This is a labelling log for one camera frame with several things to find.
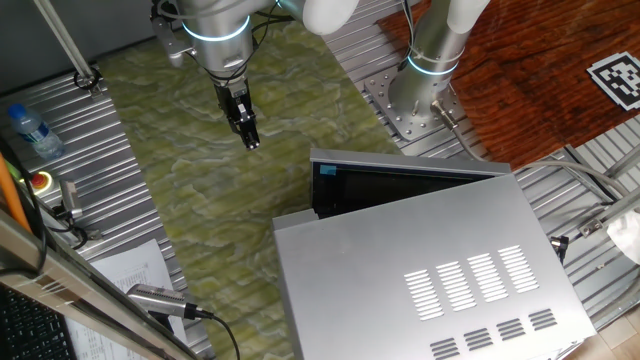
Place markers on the black white marker tag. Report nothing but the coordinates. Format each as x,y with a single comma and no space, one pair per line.
620,80

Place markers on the orange pole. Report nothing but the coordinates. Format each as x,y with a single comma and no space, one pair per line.
11,197

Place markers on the aluminium profile bar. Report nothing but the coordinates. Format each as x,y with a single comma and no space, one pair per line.
612,210

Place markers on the small grey connector box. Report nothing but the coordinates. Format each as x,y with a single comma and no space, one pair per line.
70,197

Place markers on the clear plastic water bottle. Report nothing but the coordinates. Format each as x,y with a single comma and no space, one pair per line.
37,135

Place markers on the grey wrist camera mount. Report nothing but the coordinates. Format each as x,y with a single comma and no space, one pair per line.
167,37

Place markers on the silver camera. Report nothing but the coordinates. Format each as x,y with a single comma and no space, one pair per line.
157,300

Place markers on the printed white paper sheet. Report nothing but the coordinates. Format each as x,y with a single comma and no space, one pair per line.
135,270

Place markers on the black plug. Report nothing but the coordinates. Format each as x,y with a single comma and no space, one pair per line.
560,246

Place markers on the metal frame bar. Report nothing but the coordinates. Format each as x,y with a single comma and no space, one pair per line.
75,290

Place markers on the silver microwave body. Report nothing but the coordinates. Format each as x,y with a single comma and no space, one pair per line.
375,275

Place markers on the green marble pattern mat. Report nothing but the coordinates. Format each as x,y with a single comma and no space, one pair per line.
210,200

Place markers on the red yellow emergency stop button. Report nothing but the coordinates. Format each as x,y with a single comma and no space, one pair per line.
40,181

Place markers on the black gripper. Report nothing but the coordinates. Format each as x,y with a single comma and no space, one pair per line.
231,100

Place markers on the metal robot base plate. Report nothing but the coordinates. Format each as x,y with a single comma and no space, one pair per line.
380,95

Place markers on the grey tripod pole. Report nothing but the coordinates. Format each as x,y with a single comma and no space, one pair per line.
62,37

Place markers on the black keyboard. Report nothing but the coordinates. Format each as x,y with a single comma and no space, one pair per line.
30,330

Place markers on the grey metal bracket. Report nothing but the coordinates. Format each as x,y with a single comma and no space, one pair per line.
400,162

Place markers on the blue tape piece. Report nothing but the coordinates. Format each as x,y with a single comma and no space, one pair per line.
328,170

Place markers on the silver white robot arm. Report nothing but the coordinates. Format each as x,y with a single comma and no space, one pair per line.
220,45

